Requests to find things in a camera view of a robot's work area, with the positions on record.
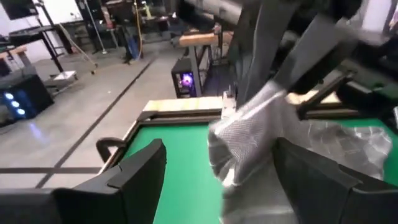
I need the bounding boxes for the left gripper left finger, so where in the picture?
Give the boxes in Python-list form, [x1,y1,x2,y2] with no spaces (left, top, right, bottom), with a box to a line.
[0,138,167,224]

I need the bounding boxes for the grey striped towel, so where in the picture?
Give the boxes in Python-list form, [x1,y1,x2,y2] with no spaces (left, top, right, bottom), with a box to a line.
[207,0,361,224]

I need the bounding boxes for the thin white pole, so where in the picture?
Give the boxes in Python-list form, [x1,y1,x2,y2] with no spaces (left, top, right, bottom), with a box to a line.
[83,0,108,55]

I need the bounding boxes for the yellow hanging hose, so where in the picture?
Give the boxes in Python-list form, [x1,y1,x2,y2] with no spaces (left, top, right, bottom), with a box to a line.
[132,0,144,60]

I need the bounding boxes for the grey plaid towel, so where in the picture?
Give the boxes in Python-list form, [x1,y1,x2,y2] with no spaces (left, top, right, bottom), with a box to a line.
[307,120,393,182]

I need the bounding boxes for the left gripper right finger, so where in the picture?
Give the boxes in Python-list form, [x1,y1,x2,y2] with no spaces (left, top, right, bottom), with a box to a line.
[272,136,398,224]

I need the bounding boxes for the black curved handle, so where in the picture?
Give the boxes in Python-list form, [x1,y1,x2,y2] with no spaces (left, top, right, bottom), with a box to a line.
[95,136,127,163]

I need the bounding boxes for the long wooden pole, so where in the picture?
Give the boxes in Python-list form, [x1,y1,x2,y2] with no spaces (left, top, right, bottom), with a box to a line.
[58,23,97,75]

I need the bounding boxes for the black stand white base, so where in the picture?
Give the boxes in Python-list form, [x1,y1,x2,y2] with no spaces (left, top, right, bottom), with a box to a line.
[36,0,79,91]

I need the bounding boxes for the black background cart table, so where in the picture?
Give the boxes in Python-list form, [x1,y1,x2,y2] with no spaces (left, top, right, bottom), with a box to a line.
[8,24,75,74]

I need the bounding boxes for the green table mat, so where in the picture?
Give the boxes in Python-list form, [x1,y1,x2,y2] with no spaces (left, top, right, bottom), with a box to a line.
[123,118,398,224]

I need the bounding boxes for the black background screen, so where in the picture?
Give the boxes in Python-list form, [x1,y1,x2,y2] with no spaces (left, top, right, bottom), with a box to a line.
[9,0,39,20]

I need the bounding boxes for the wooden background table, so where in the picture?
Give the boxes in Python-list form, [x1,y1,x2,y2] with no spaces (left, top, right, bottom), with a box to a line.
[178,30,234,99]

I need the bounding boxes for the black computer purple light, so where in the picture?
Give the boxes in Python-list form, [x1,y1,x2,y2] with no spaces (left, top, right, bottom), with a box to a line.
[170,58,203,99]

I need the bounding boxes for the black computer blue lights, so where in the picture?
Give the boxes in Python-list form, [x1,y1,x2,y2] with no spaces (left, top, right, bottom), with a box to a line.
[0,73,54,126]

